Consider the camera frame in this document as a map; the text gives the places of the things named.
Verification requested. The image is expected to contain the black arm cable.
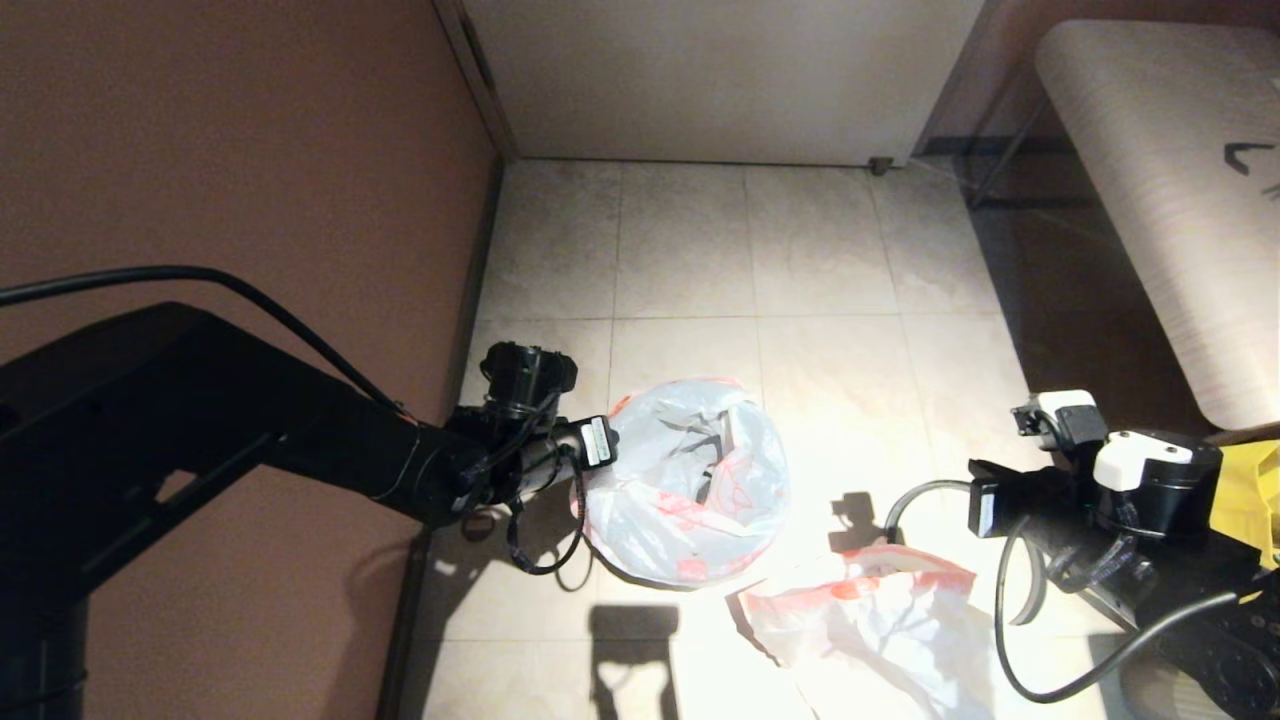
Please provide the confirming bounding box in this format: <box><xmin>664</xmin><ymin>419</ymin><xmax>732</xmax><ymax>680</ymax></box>
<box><xmin>994</xmin><ymin>514</ymin><xmax>1243</xmax><ymax>705</ymax></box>
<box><xmin>0</xmin><ymin>265</ymin><xmax>413</xmax><ymax>419</ymax></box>

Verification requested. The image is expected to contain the grey bin rim ring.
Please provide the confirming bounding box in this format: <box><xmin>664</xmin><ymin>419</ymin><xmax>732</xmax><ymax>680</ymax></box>
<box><xmin>885</xmin><ymin>480</ymin><xmax>1047</xmax><ymax>627</ymax></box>

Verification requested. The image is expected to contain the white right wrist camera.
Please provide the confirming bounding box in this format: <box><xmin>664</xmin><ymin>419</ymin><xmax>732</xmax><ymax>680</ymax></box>
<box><xmin>1012</xmin><ymin>390</ymin><xmax>1109</xmax><ymax>451</ymax></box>

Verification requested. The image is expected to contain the black metal bench frame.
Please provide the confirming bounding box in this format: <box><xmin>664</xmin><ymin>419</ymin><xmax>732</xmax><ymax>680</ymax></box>
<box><xmin>963</xmin><ymin>98</ymin><xmax>1057</xmax><ymax>214</ymax></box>

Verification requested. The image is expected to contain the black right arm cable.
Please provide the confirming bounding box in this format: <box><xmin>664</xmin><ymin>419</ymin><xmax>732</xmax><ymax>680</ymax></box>
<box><xmin>994</xmin><ymin>514</ymin><xmax>1243</xmax><ymax>705</ymax></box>

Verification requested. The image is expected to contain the white door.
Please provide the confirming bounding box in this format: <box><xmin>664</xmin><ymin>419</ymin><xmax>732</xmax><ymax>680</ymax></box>
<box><xmin>460</xmin><ymin>0</ymin><xmax>986</xmax><ymax>167</ymax></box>

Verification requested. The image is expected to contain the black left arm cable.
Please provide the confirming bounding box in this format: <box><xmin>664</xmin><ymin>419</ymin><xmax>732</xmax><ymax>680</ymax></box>
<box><xmin>0</xmin><ymin>265</ymin><xmax>413</xmax><ymax>419</ymax></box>

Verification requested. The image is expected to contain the dark grey baseboard strip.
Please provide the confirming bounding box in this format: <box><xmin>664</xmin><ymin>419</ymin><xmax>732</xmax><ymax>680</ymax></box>
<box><xmin>378</xmin><ymin>158</ymin><xmax>508</xmax><ymax>720</ymax></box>

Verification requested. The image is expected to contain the grey door frame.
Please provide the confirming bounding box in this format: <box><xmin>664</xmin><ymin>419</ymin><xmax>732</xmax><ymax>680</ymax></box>
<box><xmin>432</xmin><ymin>0</ymin><xmax>522</xmax><ymax>163</ymax></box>

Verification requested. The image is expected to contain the fresh white plastic bag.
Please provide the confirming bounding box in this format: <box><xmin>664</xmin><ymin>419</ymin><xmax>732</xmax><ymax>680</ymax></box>
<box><xmin>580</xmin><ymin>377</ymin><xmax>792</xmax><ymax>591</ymax></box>

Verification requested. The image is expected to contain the yellow bag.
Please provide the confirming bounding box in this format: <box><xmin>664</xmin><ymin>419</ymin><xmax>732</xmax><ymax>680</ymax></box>
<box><xmin>1208</xmin><ymin>440</ymin><xmax>1280</xmax><ymax>571</ymax></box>

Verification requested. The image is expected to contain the used white bin liner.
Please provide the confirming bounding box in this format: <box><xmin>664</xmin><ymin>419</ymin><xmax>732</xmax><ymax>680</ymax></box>
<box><xmin>735</xmin><ymin>545</ymin><xmax>1001</xmax><ymax>720</ymax></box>

